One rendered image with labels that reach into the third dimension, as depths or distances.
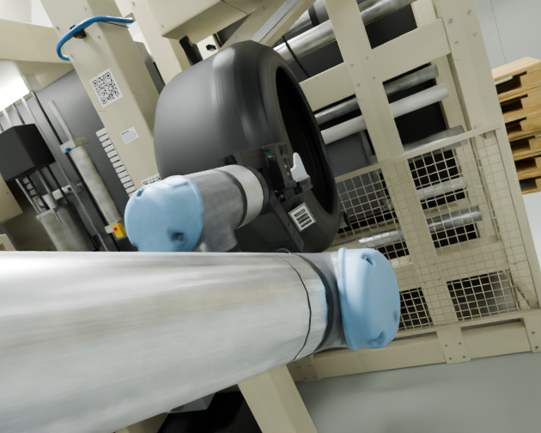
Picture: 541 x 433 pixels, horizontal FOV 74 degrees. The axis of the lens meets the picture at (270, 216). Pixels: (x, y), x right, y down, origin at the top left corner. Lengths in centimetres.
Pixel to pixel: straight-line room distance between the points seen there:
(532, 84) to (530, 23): 858
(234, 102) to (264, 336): 59
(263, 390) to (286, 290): 109
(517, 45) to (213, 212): 1155
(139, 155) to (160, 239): 74
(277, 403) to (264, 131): 91
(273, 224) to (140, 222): 20
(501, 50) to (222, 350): 1164
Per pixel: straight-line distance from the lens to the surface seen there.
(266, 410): 135
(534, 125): 331
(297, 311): 22
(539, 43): 1187
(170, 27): 128
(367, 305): 25
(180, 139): 78
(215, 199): 35
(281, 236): 50
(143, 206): 33
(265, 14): 131
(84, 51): 112
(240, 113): 72
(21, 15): 172
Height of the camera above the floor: 126
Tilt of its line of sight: 13 degrees down
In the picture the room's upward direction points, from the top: 23 degrees counter-clockwise
